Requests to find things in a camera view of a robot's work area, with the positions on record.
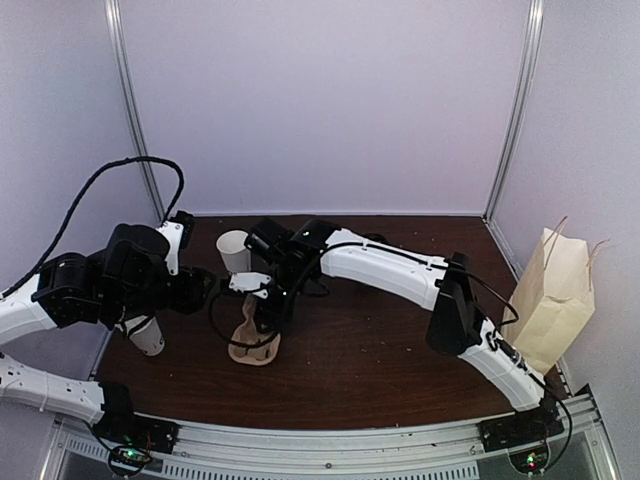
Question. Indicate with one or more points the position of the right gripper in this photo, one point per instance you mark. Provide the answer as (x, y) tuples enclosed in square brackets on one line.
[(274, 312)]

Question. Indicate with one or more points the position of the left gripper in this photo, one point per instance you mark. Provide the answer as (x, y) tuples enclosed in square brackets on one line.
[(191, 296)]

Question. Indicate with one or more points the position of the cardboard cup carrier tray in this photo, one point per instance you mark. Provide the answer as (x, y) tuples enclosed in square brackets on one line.
[(246, 333)]

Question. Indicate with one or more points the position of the brown paper bag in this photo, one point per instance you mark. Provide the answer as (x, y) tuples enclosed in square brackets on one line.
[(554, 297)]

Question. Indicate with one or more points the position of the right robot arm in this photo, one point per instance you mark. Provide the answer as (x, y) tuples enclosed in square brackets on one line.
[(439, 285)]

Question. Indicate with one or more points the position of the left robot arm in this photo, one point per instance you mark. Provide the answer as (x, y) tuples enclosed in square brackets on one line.
[(135, 276)]

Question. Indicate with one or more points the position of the white cup holding straws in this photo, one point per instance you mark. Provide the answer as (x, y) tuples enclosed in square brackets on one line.
[(145, 333)]

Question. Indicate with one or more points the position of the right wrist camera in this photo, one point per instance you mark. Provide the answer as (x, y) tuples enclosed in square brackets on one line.
[(253, 283)]

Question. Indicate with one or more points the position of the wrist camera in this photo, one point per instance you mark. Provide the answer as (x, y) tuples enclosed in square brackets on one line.
[(253, 283), (177, 231)]

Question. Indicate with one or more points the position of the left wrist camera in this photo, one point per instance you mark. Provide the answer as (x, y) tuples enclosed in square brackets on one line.
[(177, 231)]

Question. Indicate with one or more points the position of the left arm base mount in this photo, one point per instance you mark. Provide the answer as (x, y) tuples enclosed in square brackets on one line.
[(131, 440)]

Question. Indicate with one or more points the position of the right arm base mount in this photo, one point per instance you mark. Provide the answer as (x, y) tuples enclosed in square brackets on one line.
[(525, 436)]

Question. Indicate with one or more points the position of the left aluminium frame post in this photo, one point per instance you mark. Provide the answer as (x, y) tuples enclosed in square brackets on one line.
[(133, 120)]

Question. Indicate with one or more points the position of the aluminium frame post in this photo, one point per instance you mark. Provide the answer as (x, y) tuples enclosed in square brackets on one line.
[(133, 120), (527, 69)]

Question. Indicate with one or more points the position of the right aluminium frame post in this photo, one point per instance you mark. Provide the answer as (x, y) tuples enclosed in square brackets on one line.
[(527, 69)]

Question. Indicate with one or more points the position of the aluminium front rail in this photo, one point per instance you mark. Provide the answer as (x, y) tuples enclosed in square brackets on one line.
[(446, 451)]

